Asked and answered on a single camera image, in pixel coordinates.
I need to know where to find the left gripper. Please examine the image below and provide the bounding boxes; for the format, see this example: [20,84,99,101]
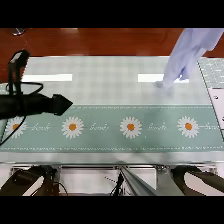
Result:
[29,93,55,118]

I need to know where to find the light blue shirt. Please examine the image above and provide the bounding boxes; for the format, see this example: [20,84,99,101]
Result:
[153,27,224,90]

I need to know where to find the black cable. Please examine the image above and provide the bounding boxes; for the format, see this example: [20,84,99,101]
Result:
[0,81,45,148]
[105,171,126,197]

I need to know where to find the silver frame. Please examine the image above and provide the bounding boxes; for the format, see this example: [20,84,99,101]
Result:
[0,58,224,197]

